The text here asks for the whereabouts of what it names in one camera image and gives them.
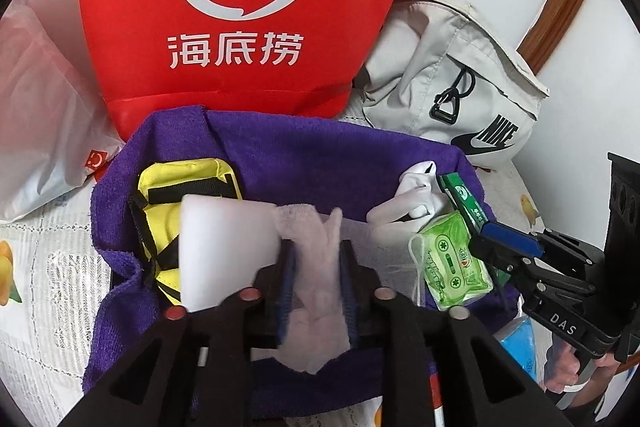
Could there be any wooden door frame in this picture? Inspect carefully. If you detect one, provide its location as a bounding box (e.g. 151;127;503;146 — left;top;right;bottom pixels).
517;0;598;75

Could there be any yellow pouch with black straps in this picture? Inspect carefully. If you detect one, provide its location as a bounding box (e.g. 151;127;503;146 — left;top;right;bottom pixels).
129;158;244;305

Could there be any thin white cloth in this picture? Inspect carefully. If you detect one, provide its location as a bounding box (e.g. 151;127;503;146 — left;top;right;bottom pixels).
272;203;431;375

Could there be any blue tissue pack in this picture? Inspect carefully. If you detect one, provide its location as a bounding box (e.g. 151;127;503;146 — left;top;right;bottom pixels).
500;314;538;383

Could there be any white plastic shopping bag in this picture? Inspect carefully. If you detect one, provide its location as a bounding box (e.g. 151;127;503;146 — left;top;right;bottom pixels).
0;0;123;223

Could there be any green tissue packet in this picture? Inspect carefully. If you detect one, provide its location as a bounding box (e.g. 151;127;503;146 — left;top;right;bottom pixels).
410;212;493;312

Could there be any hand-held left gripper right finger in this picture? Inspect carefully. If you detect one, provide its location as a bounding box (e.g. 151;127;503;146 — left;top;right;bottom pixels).
339;241;576;427

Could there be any white glove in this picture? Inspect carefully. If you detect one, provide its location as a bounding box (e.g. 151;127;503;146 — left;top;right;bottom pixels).
366;160;448;225

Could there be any white sponge block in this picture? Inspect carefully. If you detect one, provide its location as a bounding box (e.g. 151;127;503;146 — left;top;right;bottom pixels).
179;193;283;314

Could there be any grey backpack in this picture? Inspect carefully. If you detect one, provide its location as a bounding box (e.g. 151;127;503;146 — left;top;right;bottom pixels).
352;0;551;168

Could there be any person's right hand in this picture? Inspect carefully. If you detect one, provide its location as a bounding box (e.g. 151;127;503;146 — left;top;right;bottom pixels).
545;339;621;395

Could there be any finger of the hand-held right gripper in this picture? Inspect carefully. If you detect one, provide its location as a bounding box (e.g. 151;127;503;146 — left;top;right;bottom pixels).
480;221;608;268
469;234;536;295

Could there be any purple towel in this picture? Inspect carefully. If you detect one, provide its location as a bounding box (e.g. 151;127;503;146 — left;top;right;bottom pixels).
81;107;526;418

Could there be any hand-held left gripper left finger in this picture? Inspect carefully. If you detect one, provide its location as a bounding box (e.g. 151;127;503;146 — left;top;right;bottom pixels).
57;239;298;427

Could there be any green slim box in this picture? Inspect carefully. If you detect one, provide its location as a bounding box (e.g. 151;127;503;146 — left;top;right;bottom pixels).
436;172;496;233

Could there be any red paper bag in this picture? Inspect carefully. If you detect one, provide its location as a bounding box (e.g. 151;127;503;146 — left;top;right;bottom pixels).
77;0;435;140

